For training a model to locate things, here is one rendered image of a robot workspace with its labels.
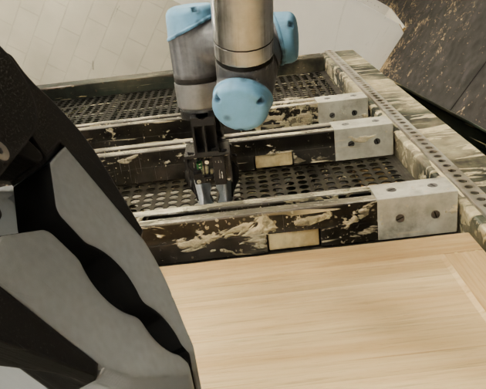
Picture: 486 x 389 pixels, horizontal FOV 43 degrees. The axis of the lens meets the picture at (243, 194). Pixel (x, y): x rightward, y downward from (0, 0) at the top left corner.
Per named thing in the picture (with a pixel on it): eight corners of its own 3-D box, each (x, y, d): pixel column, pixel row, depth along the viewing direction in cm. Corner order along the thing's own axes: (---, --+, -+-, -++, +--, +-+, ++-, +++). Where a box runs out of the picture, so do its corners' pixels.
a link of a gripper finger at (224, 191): (218, 236, 102) (211, 184, 98) (218, 221, 107) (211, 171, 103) (237, 234, 101) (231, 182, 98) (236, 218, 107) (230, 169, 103)
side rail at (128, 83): (325, 86, 221) (324, 56, 217) (23, 121, 222) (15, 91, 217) (322, 82, 228) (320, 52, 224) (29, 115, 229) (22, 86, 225)
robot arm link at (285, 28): (295, 87, 86) (219, 92, 89) (301, 46, 94) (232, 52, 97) (288, 37, 81) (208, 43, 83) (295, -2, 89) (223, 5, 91)
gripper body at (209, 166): (187, 191, 96) (176, 118, 92) (190, 172, 104) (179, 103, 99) (235, 186, 96) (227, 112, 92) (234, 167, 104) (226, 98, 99)
